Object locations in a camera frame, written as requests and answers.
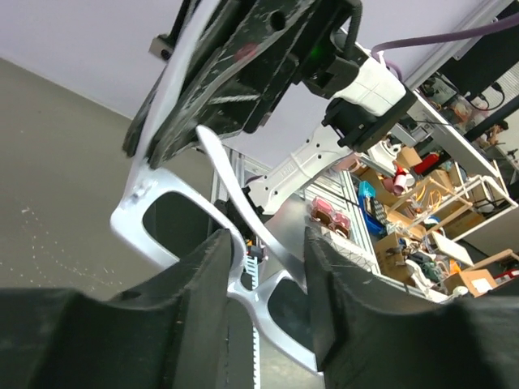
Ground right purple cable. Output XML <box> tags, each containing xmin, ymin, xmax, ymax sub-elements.
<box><xmin>372</xmin><ymin>14</ymin><xmax>519</xmax><ymax>78</ymax></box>

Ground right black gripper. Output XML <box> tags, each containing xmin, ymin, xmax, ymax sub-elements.
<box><xmin>148</xmin><ymin>1</ymin><xmax>368</xmax><ymax>169</ymax></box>

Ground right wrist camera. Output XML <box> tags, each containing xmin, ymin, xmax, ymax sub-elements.
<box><xmin>148</xmin><ymin>34</ymin><xmax>174</xmax><ymax>62</ymax></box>

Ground aluminium frame rail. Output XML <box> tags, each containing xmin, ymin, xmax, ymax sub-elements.
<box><xmin>210</xmin><ymin>146</ymin><xmax>268</xmax><ymax>203</ymax></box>

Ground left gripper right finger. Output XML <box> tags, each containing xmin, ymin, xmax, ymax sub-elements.
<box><xmin>303</xmin><ymin>229</ymin><xmax>518</xmax><ymax>388</ymax></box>

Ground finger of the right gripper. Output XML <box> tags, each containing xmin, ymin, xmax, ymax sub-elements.
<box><xmin>123</xmin><ymin>1</ymin><xmax>239</xmax><ymax>156</ymax></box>

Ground cluttered background shelving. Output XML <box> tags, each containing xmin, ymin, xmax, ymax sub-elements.
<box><xmin>307</xmin><ymin>68</ymin><xmax>519</xmax><ymax>305</ymax></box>

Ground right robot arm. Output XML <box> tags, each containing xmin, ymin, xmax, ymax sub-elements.
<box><xmin>123</xmin><ymin>1</ymin><xmax>416</xmax><ymax>215</ymax></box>

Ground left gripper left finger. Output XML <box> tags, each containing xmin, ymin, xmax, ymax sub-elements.
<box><xmin>1</xmin><ymin>229</ymin><xmax>233</xmax><ymax>388</ymax></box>

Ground white sunglasses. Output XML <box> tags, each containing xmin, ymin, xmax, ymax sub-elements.
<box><xmin>108</xmin><ymin>0</ymin><xmax>321</xmax><ymax>374</ymax></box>

